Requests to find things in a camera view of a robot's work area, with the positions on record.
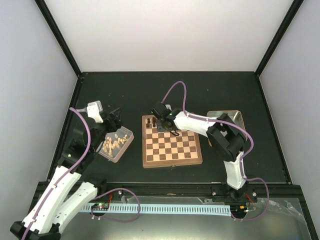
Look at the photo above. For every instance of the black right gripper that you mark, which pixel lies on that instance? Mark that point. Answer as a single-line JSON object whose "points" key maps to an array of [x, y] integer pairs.
{"points": [[171, 129]]}

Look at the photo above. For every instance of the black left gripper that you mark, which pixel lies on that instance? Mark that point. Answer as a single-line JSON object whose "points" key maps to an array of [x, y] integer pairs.
{"points": [[117, 121]]}

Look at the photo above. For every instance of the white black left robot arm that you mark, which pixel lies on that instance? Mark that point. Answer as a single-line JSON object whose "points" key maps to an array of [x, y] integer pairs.
{"points": [[54, 210]]}

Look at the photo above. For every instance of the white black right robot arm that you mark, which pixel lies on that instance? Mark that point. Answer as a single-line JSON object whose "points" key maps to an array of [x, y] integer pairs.
{"points": [[229, 153]]}

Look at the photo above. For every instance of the wooden chess board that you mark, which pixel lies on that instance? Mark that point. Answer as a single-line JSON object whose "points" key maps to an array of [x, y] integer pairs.
{"points": [[162, 149]]}

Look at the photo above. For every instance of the light wooden chess pieces pile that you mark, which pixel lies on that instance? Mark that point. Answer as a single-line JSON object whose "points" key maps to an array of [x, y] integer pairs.
{"points": [[114, 146]]}

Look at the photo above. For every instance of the left circuit board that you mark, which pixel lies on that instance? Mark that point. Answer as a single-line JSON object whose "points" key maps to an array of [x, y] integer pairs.
{"points": [[100, 206]]}

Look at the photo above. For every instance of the circuit board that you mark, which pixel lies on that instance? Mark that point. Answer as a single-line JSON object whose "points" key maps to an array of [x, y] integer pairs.
{"points": [[242, 208], [100, 206]]}

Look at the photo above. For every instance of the right circuit board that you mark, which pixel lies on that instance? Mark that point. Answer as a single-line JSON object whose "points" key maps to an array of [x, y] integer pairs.
{"points": [[242, 208]]}

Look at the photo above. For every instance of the pink metal tin tray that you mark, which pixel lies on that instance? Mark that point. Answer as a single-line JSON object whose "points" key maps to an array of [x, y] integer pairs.
{"points": [[122, 130]]}

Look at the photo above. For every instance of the gold metal tin tray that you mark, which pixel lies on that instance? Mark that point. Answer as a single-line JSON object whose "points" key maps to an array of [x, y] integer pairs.
{"points": [[234, 115]]}

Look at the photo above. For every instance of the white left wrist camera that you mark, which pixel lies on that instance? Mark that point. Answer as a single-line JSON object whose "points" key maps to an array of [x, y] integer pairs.
{"points": [[94, 110]]}

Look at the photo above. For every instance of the light blue cable duct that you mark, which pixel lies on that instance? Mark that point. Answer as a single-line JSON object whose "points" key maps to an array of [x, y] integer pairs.
{"points": [[169, 209]]}

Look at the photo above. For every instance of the black mounting rail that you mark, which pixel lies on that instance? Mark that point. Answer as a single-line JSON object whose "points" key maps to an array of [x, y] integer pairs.
{"points": [[216, 190]]}

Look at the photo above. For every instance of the black frame post left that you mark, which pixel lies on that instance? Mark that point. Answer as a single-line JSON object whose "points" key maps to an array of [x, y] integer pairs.
{"points": [[46, 13]]}

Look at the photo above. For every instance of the black frame post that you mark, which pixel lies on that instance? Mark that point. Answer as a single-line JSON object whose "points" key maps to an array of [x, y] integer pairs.
{"points": [[46, 13], [283, 27]]}

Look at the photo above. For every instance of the black frame post right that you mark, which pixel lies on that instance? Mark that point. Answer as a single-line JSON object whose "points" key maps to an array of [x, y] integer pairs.
{"points": [[283, 27]]}

